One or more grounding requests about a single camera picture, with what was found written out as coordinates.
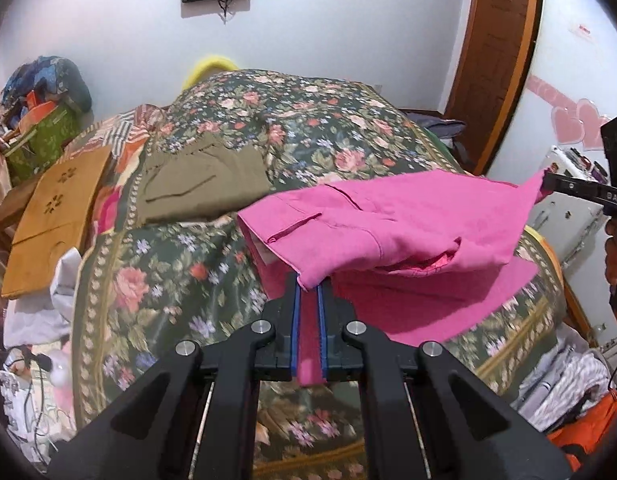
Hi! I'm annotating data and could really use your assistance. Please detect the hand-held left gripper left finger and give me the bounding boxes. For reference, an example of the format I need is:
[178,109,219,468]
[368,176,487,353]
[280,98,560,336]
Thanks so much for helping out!
[47,274,304,480]

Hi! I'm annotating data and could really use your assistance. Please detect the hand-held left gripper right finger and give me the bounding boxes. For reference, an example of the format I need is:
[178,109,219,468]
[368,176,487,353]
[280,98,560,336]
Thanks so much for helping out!
[316,280,574,480]

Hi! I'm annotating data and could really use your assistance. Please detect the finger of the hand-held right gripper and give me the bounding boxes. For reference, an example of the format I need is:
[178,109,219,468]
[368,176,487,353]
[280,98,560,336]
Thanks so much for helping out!
[541,172,596,198]

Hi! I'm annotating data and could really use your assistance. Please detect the pink pants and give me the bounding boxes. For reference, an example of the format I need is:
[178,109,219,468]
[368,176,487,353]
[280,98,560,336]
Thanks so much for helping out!
[237,169,550,387]

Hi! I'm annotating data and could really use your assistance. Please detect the olive green folded pants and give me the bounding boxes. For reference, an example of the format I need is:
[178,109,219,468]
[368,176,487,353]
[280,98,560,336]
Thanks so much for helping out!
[138,132,272,225]

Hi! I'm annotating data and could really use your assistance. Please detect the person's right hand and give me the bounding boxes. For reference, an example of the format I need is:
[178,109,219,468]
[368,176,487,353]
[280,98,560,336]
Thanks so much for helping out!
[604,219,617,287]

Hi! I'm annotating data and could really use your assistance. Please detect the brown wooden door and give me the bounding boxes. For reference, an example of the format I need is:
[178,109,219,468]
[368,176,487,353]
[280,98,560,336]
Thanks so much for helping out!
[442,0,545,176]

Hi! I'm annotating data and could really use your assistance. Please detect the pile of light clothes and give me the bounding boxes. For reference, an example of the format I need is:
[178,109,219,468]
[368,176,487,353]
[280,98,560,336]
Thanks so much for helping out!
[513,325,612,431]

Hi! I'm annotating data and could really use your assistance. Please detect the floral bed blanket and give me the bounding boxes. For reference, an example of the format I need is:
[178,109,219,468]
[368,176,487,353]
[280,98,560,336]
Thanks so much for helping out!
[71,70,567,480]

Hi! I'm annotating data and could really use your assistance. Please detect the orange garment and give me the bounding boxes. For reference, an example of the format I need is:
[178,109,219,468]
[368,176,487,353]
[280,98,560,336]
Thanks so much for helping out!
[548,390,617,466]

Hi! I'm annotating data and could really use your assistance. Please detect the white crumpled cloth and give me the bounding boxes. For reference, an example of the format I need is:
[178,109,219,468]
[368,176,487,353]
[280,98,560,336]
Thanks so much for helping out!
[3,248,82,349]

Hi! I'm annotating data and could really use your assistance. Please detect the striped cloth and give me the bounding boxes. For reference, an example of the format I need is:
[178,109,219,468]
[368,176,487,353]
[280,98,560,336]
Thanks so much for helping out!
[64,105,167,171]

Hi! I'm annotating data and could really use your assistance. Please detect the wooden lap board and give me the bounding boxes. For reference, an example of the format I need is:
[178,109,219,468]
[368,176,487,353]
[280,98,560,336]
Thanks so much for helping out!
[1,146,114,301]

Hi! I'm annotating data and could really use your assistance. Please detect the yellow pillow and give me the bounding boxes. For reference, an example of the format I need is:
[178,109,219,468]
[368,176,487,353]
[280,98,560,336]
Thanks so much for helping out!
[181,55,239,93]

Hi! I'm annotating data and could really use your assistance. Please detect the green cardboard box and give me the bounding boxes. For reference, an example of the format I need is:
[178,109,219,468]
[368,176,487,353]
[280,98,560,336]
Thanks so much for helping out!
[5,105,82,184]

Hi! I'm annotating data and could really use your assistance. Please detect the pile of colourful clothes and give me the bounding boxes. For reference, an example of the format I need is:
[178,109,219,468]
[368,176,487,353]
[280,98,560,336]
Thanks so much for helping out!
[0,56,93,121]

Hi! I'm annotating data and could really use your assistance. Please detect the pink heart wall sticker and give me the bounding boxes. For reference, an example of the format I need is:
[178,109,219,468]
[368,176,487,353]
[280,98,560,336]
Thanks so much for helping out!
[551,98,612,152]

